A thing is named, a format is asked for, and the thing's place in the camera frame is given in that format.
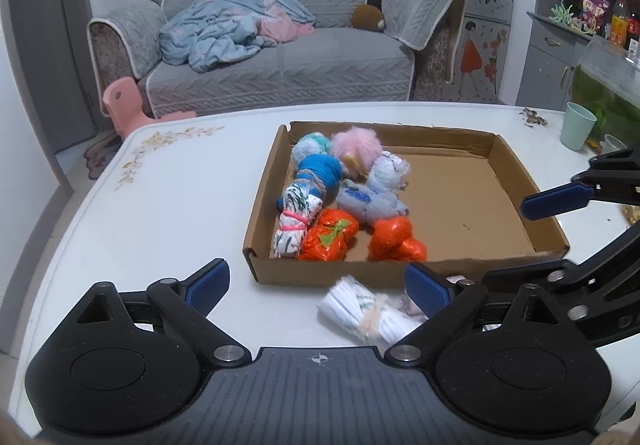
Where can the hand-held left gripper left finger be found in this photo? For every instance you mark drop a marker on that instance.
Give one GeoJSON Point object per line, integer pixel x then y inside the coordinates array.
{"type": "Point", "coordinates": [207, 285]}

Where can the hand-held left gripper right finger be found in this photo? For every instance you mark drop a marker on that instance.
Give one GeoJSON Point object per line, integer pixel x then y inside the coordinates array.
{"type": "Point", "coordinates": [430, 292]}

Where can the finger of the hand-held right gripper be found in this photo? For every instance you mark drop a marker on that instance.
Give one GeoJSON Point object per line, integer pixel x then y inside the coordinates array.
{"type": "Point", "coordinates": [555, 201]}
{"type": "Point", "coordinates": [605, 285]}

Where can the plain orange bundle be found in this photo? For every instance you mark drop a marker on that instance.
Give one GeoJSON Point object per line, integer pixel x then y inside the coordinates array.
{"type": "Point", "coordinates": [395, 240]}

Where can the white striped cloth roll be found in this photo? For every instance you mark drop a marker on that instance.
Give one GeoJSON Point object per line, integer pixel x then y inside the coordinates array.
{"type": "Point", "coordinates": [350, 307]}

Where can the shallow cardboard box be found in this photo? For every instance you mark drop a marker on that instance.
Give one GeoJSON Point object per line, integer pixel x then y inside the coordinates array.
{"type": "Point", "coordinates": [465, 205]}

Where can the grey blue sock bundle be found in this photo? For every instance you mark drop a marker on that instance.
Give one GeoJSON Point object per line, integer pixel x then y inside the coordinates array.
{"type": "Point", "coordinates": [370, 202]}

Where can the white floral cloth bundle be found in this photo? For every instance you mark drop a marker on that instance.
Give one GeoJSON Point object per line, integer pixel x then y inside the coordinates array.
{"type": "Point", "coordinates": [297, 220]}

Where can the orange bundle green bow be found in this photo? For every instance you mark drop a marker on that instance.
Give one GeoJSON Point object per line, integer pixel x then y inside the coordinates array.
{"type": "Point", "coordinates": [327, 237]}

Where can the white lavender cloth bundle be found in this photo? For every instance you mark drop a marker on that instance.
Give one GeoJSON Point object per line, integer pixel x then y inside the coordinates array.
{"type": "Point", "coordinates": [387, 172]}

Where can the blue yarn bundle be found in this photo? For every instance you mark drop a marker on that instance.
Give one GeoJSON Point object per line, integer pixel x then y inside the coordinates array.
{"type": "Point", "coordinates": [320, 172]}

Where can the pink fluffy ball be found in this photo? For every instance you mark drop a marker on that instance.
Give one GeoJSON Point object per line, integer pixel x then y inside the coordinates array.
{"type": "Point", "coordinates": [355, 147]}

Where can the teal white bubble wrap bundle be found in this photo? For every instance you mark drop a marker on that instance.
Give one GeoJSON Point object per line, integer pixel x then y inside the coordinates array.
{"type": "Point", "coordinates": [311, 147]}

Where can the bag of nuts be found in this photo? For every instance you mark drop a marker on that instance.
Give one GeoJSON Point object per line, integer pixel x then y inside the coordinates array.
{"type": "Point", "coordinates": [632, 214]}

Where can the light green cup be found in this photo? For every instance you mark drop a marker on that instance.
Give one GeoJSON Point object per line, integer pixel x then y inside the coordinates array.
{"type": "Point", "coordinates": [577, 125]}

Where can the clear plastic cup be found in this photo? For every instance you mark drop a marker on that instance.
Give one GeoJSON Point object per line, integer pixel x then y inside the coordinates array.
{"type": "Point", "coordinates": [612, 144]}

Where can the pile of seed shells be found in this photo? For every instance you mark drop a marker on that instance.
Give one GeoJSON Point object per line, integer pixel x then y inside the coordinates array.
{"type": "Point", "coordinates": [532, 117]}

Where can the glass fish tank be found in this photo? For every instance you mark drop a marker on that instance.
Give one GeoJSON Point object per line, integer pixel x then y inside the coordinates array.
{"type": "Point", "coordinates": [610, 85]}

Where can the grey cabinet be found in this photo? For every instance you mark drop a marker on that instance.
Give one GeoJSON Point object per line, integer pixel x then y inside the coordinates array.
{"type": "Point", "coordinates": [545, 70]}

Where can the floor rug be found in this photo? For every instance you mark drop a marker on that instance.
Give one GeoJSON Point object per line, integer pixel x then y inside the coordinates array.
{"type": "Point", "coordinates": [102, 155]}

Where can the flower-decorated refrigerator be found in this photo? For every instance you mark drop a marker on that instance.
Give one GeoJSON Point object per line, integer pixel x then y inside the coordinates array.
{"type": "Point", "coordinates": [480, 50]}

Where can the dark sauce bottle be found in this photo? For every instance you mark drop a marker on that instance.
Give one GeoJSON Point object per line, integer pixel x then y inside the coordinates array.
{"type": "Point", "coordinates": [634, 32]}

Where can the green plant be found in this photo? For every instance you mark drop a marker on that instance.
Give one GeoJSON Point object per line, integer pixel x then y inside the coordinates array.
{"type": "Point", "coordinates": [565, 15]}

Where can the orange drink bottle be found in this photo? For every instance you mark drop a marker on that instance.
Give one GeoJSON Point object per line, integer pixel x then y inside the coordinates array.
{"type": "Point", "coordinates": [619, 20]}

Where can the purple snack bag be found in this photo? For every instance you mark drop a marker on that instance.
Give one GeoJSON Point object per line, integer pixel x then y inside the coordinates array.
{"type": "Point", "coordinates": [594, 12]}

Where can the pink plastic chair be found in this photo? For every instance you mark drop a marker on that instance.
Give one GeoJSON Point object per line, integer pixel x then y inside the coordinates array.
{"type": "Point", "coordinates": [122, 100]}

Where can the grey sofa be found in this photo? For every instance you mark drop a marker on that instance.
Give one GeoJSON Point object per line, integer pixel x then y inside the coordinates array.
{"type": "Point", "coordinates": [310, 70]}

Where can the grey knitted throw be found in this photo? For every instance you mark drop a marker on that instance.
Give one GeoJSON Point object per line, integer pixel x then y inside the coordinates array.
{"type": "Point", "coordinates": [420, 5]}

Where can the light blue blanket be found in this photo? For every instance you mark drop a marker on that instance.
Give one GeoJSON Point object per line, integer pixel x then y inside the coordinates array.
{"type": "Point", "coordinates": [215, 30]}

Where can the brown plush toy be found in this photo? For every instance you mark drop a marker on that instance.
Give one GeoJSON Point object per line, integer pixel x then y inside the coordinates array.
{"type": "Point", "coordinates": [366, 17]}

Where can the pink cloth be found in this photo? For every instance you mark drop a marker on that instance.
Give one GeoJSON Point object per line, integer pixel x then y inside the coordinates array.
{"type": "Point", "coordinates": [285, 31]}

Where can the grey door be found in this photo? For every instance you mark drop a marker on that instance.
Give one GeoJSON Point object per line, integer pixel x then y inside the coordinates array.
{"type": "Point", "coordinates": [45, 55]}

